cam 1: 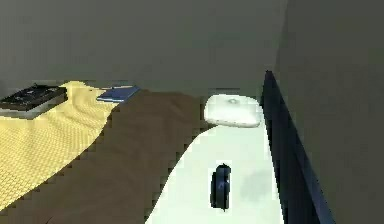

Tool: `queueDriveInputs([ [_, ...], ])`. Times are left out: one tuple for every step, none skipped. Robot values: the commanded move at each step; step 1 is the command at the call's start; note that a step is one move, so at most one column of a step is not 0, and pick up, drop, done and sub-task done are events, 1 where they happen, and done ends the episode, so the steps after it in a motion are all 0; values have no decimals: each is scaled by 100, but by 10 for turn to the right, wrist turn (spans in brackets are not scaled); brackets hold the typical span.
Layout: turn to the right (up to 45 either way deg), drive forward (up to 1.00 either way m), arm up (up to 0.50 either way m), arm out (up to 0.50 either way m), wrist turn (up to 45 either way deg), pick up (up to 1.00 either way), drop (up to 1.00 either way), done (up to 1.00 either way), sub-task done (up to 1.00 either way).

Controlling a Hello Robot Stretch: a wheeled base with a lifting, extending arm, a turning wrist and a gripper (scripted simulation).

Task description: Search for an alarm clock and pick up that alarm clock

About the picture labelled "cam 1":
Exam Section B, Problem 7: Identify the black round alarm clock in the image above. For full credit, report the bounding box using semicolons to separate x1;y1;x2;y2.
209;162;232;212

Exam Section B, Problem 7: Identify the white pillow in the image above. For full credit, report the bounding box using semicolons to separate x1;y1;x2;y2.
203;94;264;129

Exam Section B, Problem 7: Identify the bed with dark headboard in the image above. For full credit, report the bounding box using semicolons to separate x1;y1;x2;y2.
0;69;336;224

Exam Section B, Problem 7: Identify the brown blanket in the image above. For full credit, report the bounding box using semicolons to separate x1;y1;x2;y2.
0;88;215;224

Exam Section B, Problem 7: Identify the blue book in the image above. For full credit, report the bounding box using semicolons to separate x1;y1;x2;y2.
96;85;141;104

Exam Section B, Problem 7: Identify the yellow patterned blanket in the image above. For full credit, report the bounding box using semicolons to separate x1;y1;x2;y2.
0;80;120;212

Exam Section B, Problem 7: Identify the black book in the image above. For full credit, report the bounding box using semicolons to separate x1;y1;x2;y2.
0;83;69;120

